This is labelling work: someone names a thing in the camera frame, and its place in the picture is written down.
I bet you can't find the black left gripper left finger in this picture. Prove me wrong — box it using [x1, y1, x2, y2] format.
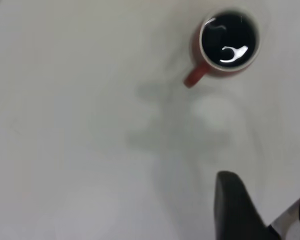
[213, 170, 282, 240]

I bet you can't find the red ceramic mug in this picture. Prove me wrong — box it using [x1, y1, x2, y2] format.
[182, 7, 262, 89]

